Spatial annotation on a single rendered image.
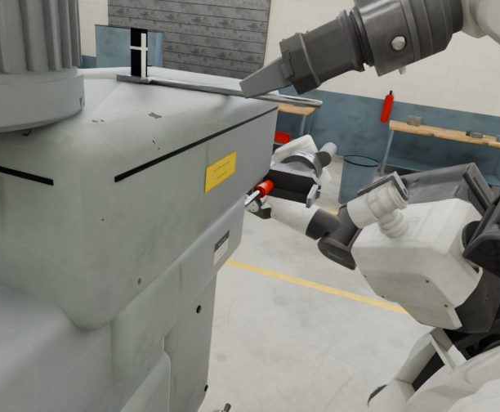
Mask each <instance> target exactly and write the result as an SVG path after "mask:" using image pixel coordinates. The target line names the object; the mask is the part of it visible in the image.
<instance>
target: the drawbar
mask: <svg viewBox="0 0 500 412"><path fill-rule="evenodd" d="M141 34H146V45H145V47H148V29H139V28H132V27H131V28H130V46H133V47H141ZM130 54H131V75H135V76H141V50H136V49H131V48H130ZM145 76H146V77H147V51H145Z"/></svg>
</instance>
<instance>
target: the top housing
mask: <svg viewBox="0 0 500 412"><path fill-rule="evenodd" d="M80 70H81V71H82V72H83V79H84V95H85V106H84V107H83V108H82V109H81V110H80V111H79V112H77V113H76V114H75V115H74V116H72V117H70V118H68V119H65V120H62V121H60V122H56V123H51V124H48V125H43V126H40V127H35V128H26V129H21V130H15V131H9V132H0V284H4V285H6V286H8V287H11V288H13V289H18V290H19V291H22V292H25V293H29V294H32V295H33V296H36V297H39V298H43V299H46V300H47V301H50V302H53V303H55V304H56V305H57V306H58V307H60V308H61V309H62V310H63V311H64V312H65V313H66V315H67V316H68V317H69V318H70V319H71V321H72V322H73V323H74V325H76V326H77V327H78V328H80V329H87V330H89V329H97V328H100V327H101V326H103V325H105V324H106V323H108V322H109V321H111V320H112V319H113V318H114V317H115V316H116V315H117V314H118V313H119V312H120V311H121V310H122V309H123V308H124V307H125V306H126V305H127V304H129V303H130V302H131V301H132V300H133V299H134V298H135V297H136V296H137V295H138V294H139V293H140V292H142V291H143V290H144V289H145V288H146V287H147V286H148V285H149V284H150V283H151V282H152V281H153V280H155V279H156V278H157V277H158V276H159V275H160V274H161V273H162V272H163V271H164V270H165V269H166V268H168V267H169V266H170V265H171V264H172V263H173V262H174V261H175V260H176V259H177V258H178V257H180V256H181V255H182V254H183V252H184V251H186V250H187V249H188V248H189V246H191V245H192V244H193V243H194V242H195V241H196V240H197V239H198V238H199V237H200V236H201V235H202V234H203V233H205V232H206V231H207V230H208V229H209V228H210V227H211V226H212V225H213V224H214V223H215V222H216V221H218V220H219V219H220V218H221V217H222V216H223V215H224V214H225V213H226V212H227V211H228V210H229V209H231V208H232V207H233V206H234V205H235V204H236V203H237V202H238V201H239V200H240V199H241V198H242V197H244V196H245V195H246V194H247V193H248V192H249V191H250V190H251V189H252V188H253V187H254V186H255V185H256V184H257V183H258V182H259V181H260V180H261V179H262V178H263V177H264V176H265V175H266V174H267V173H268V172H269V170H270V163H271V157H272V150H273V144H274V138H275V127H276V120H277V114H278V108H279V103H278V102H273V101H262V100H256V99H251V98H249V99H245V98H244V97H239V96H228V95H223V94H217V93H211V92H201V91H195V90H190V89H184V88H178V87H168V86H162V85H156V84H142V83H130V82H124V81H118V80H117V75H116V74H129V75H130V73H131V67H119V68H99V69H80ZM147 74H149V75H154V76H160V77H162V78H169V79H175V80H181V81H187V82H189V81H191V82H197V83H204V84H210V85H216V86H222V87H232V88H238V89H241V87H240V86H239V82H240V81H242V80H241V79H236V78H225V77H220V76H214V75H208V74H198V73H192V72H186V71H180V70H175V69H164V68H159V67H153V66H152V65H147Z"/></svg>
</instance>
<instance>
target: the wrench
mask: <svg viewBox="0 0 500 412"><path fill-rule="evenodd" d="M116 75H117V80H118V81H124V82H130V83H142V84H156V85H162V86H168V87H178V88H184V89H190V90H195V91H201V92H211V93H217V94H223V95H228V96H239V97H244V95H243V92H242V90H241V89H238V88H232V87H222V86H216V85H210V84H204V83H197V82H191V81H189V82H187V81H181V80H175V79H169V78H162V77H160V76H154V75H149V74H147V77H144V78H143V77H141V76H135V75H131V73H130V75H129V74H116ZM251 99H256V100H262V101H273V102H278V103H284V104H290V105H300V106H306V107H312V108H317V109H320V108H321V106H322V104H323V102H322V101H319V100H313V99H307V98H301V97H295V96H285V95H279V94H273V93H266V94H263V95H260V96H255V97H252V98H251Z"/></svg>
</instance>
